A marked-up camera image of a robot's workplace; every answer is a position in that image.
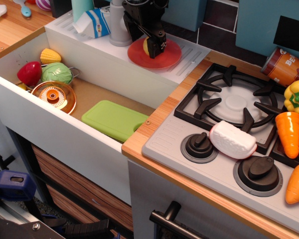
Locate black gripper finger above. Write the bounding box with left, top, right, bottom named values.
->
left=147, top=32, right=167, bottom=59
left=123, top=14, right=146, bottom=42

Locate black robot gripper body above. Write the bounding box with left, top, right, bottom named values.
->
left=122, top=0, right=169, bottom=42

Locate yellow toy potato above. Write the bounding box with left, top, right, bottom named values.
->
left=143, top=37, right=150, bottom=56

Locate red plastic plate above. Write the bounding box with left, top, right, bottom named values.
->
left=128, top=37, right=182, bottom=69

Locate grey toy faucet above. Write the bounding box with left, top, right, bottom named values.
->
left=110, top=0, right=132, bottom=47

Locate toy milk carton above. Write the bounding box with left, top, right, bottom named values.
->
left=73, top=7, right=111, bottom=38

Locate teal plastic cup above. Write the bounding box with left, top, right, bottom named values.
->
left=71, top=0, right=94, bottom=22

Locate green plastic cutting board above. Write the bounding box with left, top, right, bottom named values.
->
left=81, top=100, right=148, bottom=142

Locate yellow toy corn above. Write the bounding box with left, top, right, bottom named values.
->
left=40, top=48, right=62, bottom=64

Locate green toy cabbage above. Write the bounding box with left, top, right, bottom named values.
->
left=41, top=62, right=73, bottom=84

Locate pink striped toy ball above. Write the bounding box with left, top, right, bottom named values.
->
left=35, top=0, right=51, bottom=11

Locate orange transparent pot lid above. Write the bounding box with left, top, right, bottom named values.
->
left=31, top=81, right=77, bottom=114

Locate black stove grate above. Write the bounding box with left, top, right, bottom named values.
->
left=174, top=63, right=285, bottom=154

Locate left black stove knob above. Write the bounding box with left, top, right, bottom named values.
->
left=180, top=132, right=218, bottom=164

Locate black stove knob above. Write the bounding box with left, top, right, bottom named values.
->
left=180, top=132, right=218, bottom=164
left=233, top=156, right=283, bottom=197

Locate light blue toy spoon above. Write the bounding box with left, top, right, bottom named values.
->
left=13, top=0, right=32, bottom=17

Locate red toy pepper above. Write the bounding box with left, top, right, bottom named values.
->
left=17, top=61, right=42, bottom=86

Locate white toy fish slice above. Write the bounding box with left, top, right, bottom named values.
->
left=209, top=120, right=257, bottom=159

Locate silver metal pot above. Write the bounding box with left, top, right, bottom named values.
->
left=16, top=64, right=81, bottom=92

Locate orange toy beans can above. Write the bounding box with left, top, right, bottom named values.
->
left=261, top=47, right=299, bottom=87

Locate yellow toy bell pepper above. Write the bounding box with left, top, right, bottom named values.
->
left=284, top=80, right=299, bottom=114

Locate upright orange toy carrot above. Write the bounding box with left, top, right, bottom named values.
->
left=275, top=112, right=299, bottom=159

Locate right black stove knob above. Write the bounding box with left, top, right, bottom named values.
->
left=233, top=156, right=283, bottom=197

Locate blue clamp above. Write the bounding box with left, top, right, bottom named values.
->
left=0, top=170, right=36, bottom=201

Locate lower orange toy carrot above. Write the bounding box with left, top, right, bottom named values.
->
left=285, top=165, right=299, bottom=204

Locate black oven door handle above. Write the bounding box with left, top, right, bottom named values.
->
left=149, top=201, right=206, bottom=239

